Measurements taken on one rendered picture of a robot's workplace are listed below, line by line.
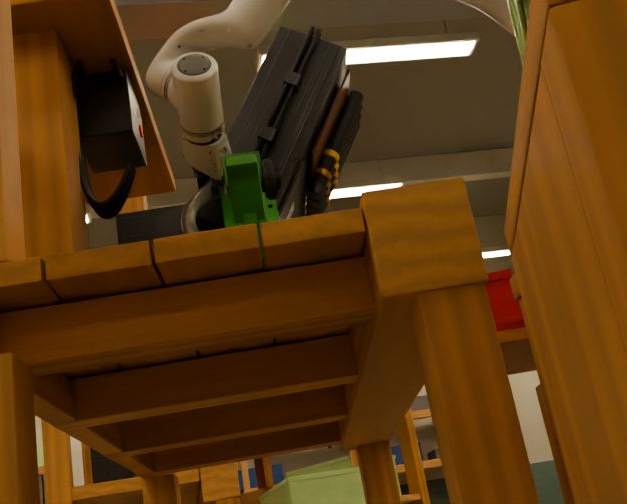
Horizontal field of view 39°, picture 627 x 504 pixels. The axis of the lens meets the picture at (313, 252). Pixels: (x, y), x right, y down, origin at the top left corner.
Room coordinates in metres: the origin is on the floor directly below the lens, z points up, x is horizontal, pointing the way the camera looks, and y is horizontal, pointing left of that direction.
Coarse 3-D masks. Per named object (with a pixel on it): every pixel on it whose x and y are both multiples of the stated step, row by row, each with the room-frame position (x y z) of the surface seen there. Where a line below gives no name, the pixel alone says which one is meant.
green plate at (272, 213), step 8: (224, 192) 1.70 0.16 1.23; (264, 192) 1.70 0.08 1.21; (224, 200) 1.70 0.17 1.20; (264, 200) 1.70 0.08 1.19; (272, 200) 1.70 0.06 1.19; (224, 208) 1.69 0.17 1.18; (272, 208) 1.69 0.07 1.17; (224, 216) 1.69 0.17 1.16; (272, 216) 1.69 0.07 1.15; (224, 224) 1.68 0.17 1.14; (232, 224) 1.68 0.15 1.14
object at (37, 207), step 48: (0, 0) 1.07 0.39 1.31; (0, 48) 1.06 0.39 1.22; (48, 48) 1.42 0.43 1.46; (0, 96) 1.05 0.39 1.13; (48, 96) 1.42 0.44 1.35; (0, 144) 1.04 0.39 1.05; (48, 144) 1.42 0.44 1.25; (0, 192) 1.04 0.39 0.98; (48, 192) 1.42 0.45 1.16; (0, 240) 1.04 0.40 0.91; (48, 240) 1.42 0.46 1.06
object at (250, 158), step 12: (240, 156) 1.39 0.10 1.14; (252, 156) 1.38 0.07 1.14; (228, 168) 1.36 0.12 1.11; (240, 168) 1.36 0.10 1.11; (252, 168) 1.36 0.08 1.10; (228, 180) 1.37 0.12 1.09; (240, 180) 1.37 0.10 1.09; (252, 180) 1.38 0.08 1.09; (240, 192) 1.39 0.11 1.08; (252, 192) 1.39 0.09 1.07; (240, 204) 1.40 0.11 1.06; (252, 204) 1.41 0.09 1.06; (240, 216) 1.42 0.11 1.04; (264, 216) 1.43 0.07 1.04
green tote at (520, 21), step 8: (512, 0) 0.67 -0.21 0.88; (520, 0) 0.55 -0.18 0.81; (528, 0) 0.55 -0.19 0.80; (512, 8) 0.74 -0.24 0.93; (520, 8) 0.56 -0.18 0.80; (528, 8) 0.55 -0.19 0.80; (512, 16) 0.75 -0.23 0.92; (520, 16) 0.57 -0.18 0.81; (528, 16) 0.55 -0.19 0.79; (520, 24) 0.59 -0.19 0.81; (520, 32) 0.67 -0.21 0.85; (520, 40) 0.74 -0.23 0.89; (520, 48) 0.82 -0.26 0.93; (520, 56) 0.88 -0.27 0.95
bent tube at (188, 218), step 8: (208, 184) 1.65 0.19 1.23; (224, 184) 1.66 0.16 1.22; (200, 192) 1.65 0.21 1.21; (208, 192) 1.65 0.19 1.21; (192, 200) 1.64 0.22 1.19; (200, 200) 1.65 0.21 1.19; (208, 200) 1.66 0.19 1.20; (184, 208) 1.64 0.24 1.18; (192, 208) 1.64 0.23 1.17; (200, 208) 1.66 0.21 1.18; (184, 216) 1.63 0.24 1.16; (192, 216) 1.63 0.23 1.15; (184, 224) 1.63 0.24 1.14; (192, 224) 1.63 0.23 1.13; (184, 232) 1.63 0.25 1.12; (192, 232) 1.62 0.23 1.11
